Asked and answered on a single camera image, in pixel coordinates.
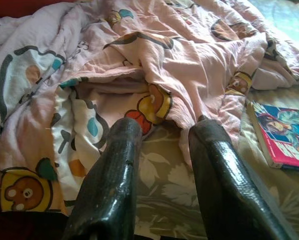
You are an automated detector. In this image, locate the colourful comic book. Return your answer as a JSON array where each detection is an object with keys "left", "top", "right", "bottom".
[{"left": 246, "top": 101, "right": 299, "bottom": 173}]

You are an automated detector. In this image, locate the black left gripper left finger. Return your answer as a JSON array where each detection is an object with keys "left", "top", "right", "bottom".
[{"left": 61, "top": 117, "right": 143, "bottom": 240}]

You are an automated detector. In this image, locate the pink cartoon bear quilt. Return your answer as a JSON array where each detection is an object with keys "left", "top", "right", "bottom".
[{"left": 0, "top": 0, "right": 299, "bottom": 218}]

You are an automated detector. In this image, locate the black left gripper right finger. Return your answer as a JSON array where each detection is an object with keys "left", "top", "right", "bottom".
[{"left": 188, "top": 119, "right": 299, "bottom": 240}]

